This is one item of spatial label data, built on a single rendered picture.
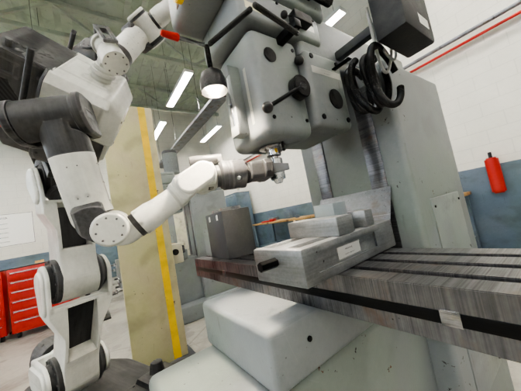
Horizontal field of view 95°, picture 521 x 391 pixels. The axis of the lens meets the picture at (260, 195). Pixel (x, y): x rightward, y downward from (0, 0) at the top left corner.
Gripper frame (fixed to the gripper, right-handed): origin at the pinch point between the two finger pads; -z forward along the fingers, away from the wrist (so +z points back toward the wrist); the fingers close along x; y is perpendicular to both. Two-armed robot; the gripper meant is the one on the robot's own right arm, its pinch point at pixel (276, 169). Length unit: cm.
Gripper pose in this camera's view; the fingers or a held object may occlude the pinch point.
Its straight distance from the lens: 76.7
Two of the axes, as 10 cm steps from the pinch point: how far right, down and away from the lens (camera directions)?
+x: -2.8, 1.3, 9.5
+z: -9.4, 1.4, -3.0
